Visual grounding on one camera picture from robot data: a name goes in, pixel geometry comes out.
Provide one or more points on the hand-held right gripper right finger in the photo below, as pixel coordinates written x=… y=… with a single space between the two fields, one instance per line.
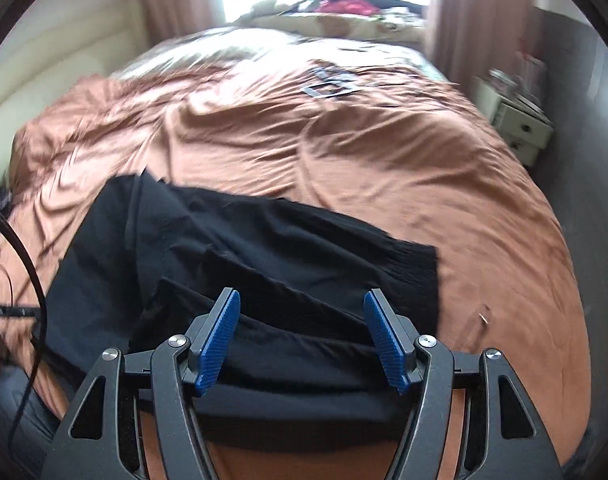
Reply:
x=384 y=345

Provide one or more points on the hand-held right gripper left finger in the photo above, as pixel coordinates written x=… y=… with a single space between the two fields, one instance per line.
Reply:
x=219 y=340

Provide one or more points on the black pants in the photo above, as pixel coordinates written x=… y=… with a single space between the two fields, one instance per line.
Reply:
x=284 y=260

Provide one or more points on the small metal clip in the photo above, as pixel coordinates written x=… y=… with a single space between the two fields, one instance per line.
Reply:
x=485 y=315

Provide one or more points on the orange blanket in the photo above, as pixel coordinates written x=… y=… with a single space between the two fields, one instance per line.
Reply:
x=384 y=160

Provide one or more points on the person's grey trousers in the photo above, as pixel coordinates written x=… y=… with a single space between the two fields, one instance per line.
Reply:
x=9 y=410

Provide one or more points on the white nightstand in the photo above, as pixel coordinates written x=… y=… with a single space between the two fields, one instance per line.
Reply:
x=519 y=120

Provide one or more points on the beige duvet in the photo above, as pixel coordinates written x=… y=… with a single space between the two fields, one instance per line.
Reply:
x=224 y=47

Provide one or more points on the cream padded headboard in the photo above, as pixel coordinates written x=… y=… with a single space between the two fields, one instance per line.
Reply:
x=59 y=75

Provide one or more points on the pink-brown curtain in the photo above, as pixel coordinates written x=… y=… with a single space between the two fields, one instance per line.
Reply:
x=179 y=0
x=474 y=20

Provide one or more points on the red garment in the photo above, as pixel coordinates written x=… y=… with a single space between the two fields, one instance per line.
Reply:
x=349 y=7

